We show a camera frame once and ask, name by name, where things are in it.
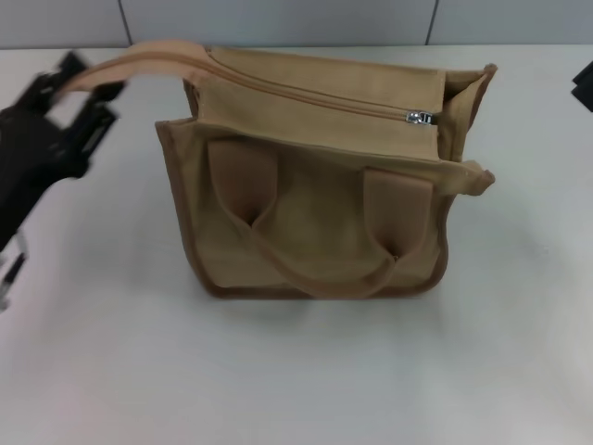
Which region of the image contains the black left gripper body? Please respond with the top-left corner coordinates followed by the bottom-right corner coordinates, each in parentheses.
top-left (0, 104), bottom-right (89, 251)

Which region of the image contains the khaki canvas food bag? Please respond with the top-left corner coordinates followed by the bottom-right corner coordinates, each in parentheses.
top-left (59, 39), bottom-right (498, 302)

